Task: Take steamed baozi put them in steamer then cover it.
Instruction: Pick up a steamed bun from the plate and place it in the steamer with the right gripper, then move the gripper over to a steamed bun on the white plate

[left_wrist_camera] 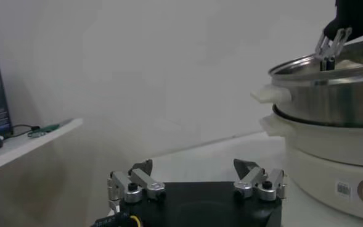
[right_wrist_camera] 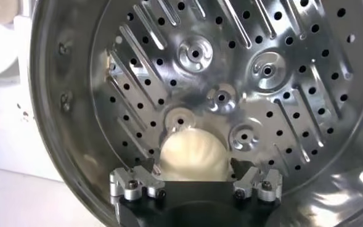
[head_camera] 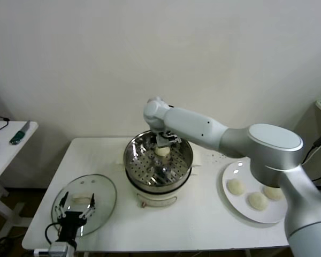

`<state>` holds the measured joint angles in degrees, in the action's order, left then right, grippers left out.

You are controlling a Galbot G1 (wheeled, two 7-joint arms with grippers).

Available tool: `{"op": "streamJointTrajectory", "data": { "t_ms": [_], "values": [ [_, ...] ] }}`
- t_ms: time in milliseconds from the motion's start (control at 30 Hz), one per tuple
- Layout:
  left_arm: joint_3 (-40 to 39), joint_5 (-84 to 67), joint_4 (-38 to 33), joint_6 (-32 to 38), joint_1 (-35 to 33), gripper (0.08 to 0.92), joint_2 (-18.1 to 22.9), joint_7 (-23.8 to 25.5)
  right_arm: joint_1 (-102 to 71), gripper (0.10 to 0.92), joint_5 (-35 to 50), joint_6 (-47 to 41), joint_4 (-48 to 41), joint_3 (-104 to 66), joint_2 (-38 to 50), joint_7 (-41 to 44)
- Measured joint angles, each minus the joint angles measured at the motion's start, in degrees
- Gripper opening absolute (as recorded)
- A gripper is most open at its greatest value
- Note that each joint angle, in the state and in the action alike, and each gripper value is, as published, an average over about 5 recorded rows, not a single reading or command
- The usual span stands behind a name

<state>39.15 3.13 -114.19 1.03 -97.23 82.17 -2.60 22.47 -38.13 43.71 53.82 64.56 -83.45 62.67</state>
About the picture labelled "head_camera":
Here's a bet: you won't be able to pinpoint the white steamed baozi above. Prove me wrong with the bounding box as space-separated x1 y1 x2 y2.
262 185 284 201
247 192 270 211
226 178 244 195
154 146 171 158

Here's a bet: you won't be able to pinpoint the white round plate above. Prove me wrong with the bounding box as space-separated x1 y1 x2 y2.
221 160 291 225

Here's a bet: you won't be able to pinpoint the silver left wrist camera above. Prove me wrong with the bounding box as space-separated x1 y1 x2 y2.
48 242 70 257

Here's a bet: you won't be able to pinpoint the green handled knife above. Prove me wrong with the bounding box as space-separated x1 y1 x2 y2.
10 120 32 146

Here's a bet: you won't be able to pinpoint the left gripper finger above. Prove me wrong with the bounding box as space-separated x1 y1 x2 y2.
80 192 97 220
54 191 70 220

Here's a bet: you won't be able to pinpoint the stainless steel steamer basket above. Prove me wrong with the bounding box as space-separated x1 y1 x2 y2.
123 129 194 194

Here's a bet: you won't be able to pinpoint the thin black cable loop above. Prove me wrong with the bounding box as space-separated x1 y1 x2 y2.
0 112 11 133

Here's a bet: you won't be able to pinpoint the black floor cables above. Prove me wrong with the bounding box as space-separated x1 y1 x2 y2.
0 235 14 254

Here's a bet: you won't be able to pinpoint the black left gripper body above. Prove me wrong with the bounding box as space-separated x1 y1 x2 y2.
57 211 88 243

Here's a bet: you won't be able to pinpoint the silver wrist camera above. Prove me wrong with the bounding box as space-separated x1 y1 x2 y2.
165 133 182 145
48 242 70 257

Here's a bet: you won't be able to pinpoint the steel steamer pot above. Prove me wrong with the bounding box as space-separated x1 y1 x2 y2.
115 148 203 209

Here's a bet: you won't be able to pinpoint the white side table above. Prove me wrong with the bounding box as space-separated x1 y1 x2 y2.
0 121 40 239

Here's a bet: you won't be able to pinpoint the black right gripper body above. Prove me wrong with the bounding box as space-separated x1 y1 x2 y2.
156 132 169 148

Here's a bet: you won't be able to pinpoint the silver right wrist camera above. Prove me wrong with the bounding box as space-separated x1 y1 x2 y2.
165 133 182 145

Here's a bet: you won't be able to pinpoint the white power cable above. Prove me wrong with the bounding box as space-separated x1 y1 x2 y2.
302 146 319 164

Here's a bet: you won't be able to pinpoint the round glass pot lid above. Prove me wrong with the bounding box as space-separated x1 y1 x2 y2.
51 173 118 238

